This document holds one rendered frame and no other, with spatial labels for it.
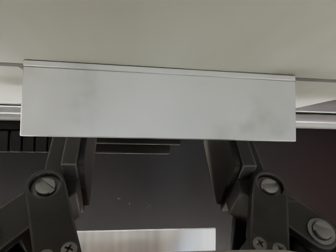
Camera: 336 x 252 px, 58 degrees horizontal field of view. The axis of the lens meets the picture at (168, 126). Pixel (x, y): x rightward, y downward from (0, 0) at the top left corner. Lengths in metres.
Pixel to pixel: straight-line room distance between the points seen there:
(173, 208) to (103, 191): 0.17
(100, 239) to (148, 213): 0.51
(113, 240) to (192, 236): 0.05
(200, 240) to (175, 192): 0.51
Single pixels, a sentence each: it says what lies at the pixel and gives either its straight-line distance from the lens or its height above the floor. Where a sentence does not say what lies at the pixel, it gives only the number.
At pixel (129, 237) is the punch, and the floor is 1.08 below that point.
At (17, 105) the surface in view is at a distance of 0.23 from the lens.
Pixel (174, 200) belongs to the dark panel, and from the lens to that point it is 0.73.
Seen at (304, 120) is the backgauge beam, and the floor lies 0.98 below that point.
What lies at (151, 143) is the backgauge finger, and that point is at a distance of 0.38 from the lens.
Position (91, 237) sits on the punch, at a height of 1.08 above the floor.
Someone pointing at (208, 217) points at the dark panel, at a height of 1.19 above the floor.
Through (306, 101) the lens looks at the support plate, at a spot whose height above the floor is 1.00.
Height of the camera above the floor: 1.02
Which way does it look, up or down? 4 degrees down
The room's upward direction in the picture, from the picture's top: 179 degrees counter-clockwise
